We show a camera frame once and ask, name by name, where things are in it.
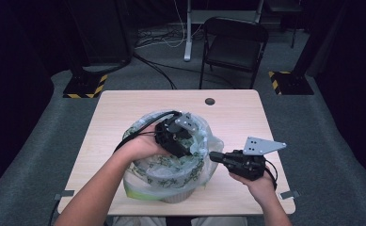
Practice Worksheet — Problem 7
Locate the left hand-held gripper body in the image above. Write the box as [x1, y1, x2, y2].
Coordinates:
[154, 112, 200, 149]

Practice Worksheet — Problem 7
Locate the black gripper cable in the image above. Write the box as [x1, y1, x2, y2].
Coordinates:
[113, 110, 183, 154]
[264, 159, 279, 191]

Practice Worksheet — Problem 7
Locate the black folding chair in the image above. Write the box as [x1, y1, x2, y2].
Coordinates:
[199, 16, 270, 90]

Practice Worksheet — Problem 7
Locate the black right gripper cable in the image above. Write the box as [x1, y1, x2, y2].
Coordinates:
[264, 159, 279, 191]

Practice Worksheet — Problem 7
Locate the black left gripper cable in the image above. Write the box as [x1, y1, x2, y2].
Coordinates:
[113, 110, 183, 154]

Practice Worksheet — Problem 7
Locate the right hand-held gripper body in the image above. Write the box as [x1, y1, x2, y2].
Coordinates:
[227, 136, 288, 182]

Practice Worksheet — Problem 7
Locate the grey ribbed trash can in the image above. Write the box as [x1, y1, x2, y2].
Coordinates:
[124, 110, 211, 204]

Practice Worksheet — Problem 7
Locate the thick black floor cable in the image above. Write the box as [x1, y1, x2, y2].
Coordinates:
[133, 51, 178, 90]

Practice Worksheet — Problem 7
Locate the white metal desk frame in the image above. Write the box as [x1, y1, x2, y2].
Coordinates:
[183, 0, 265, 62]

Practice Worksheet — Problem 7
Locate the clear green-printed plastic bag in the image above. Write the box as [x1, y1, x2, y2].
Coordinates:
[121, 109, 225, 202]

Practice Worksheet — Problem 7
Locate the person's right hand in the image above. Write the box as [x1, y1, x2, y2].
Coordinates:
[229, 169, 278, 203]

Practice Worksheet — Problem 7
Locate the black hazard-striped stand base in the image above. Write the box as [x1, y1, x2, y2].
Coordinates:
[267, 70, 315, 96]
[62, 73, 109, 99]

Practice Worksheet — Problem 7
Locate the tangle of floor cables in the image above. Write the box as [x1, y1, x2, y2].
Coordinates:
[135, 24, 204, 50]

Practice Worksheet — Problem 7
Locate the person's left hand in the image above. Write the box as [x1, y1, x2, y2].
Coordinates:
[118, 123, 169, 163]

